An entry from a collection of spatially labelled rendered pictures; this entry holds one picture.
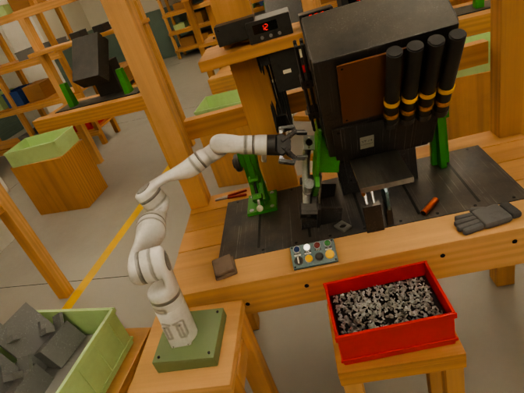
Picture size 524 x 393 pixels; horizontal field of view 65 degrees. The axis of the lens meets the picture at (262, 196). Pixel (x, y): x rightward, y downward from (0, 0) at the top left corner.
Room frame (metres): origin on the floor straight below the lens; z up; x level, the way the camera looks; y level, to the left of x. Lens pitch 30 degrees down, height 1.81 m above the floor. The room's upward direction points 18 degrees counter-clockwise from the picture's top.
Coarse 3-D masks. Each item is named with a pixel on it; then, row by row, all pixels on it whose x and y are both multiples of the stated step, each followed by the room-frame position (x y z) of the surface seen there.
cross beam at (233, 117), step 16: (464, 48) 1.59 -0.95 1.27; (480, 48) 1.58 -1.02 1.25; (464, 64) 1.59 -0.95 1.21; (480, 64) 1.58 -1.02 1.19; (288, 96) 1.72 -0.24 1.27; (304, 96) 1.71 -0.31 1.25; (208, 112) 1.83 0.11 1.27; (224, 112) 1.77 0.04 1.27; (240, 112) 1.76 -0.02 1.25; (192, 128) 1.80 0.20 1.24; (208, 128) 1.79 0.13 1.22; (224, 128) 1.78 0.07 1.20
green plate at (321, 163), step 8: (320, 128) 1.27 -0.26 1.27; (320, 136) 1.25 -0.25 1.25; (320, 144) 1.25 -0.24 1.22; (320, 152) 1.26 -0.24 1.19; (320, 160) 1.26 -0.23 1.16; (328, 160) 1.26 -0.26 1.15; (336, 160) 1.26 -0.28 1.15; (320, 168) 1.27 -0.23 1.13; (328, 168) 1.26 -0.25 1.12; (336, 168) 1.26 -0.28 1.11
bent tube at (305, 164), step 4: (304, 136) 1.36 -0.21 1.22; (308, 136) 1.37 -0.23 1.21; (312, 136) 1.36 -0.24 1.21; (304, 140) 1.35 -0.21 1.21; (308, 140) 1.37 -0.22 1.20; (312, 140) 1.35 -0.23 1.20; (304, 144) 1.34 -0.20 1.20; (308, 144) 1.40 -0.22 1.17; (312, 144) 1.34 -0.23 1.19; (304, 148) 1.33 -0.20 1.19; (308, 148) 1.33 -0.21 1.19; (312, 148) 1.33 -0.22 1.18; (304, 152) 1.39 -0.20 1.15; (308, 152) 1.38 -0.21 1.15; (308, 156) 1.40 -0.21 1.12; (308, 160) 1.41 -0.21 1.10; (304, 164) 1.41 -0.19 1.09; (308, 164) 1.41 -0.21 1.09; (304, 168) 1.40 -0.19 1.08; (308, 168) 1.40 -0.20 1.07; (304, 172) 1.39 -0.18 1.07; (308, 172) 1.39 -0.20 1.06; (304, 176) 1.38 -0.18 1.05; (308, 176) 1.38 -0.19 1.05; (304, 180) 1.37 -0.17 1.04; (304, 196) 1.33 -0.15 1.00; (308, 196) 1.32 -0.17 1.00; (304, 200) 1.31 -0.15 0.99; (308, 200) 1.31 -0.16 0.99
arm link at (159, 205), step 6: (162, 192) 1.36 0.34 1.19; (156, 198) 1.33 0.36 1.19; (162, 198) 1.34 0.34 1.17; (168, 198) 1.37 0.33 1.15; (144, 204) 1.33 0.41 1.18; (150, 204) 1.32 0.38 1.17; (156, 204) 1.32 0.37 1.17; (162, 204) 1.32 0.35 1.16; (168, 204) 1.33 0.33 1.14; (150, 210) 1.32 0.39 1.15; (156, 210) 1.31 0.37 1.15; (162, 210) 1.27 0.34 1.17; (162, 216) 1.19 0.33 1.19
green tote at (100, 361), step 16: (64, 320) 1.18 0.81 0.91; (80, 320) 1.15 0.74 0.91; (96, 320) 1.13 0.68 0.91; (112, 320) 1.07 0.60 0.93; (96, 336) 0.99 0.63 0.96; (112, 336) 1.04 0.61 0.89; (128, 336) 1.09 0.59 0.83; (96, 352) 0.97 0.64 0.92; (112, 352) 1.01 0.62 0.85; (80, 368) 0.90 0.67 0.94; (96, 368) 0.94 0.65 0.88; (112, 368) 0.98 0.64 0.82; (64, 384) 0.84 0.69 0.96; (80, 384) 0.88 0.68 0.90; (96, 384) 0.91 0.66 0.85
